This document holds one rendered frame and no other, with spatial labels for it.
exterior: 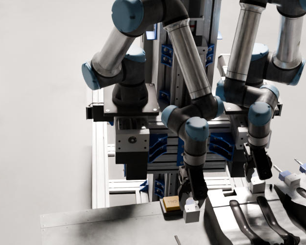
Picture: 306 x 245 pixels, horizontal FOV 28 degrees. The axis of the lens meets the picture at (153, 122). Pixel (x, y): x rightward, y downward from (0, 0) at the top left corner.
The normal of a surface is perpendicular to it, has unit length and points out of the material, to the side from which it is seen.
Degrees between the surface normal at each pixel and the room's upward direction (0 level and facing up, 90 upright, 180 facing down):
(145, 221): 0
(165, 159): 90
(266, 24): 0
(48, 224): 0
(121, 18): 84
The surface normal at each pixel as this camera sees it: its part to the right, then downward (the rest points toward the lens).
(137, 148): 0.08, 0.58
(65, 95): 0.04, -0.82
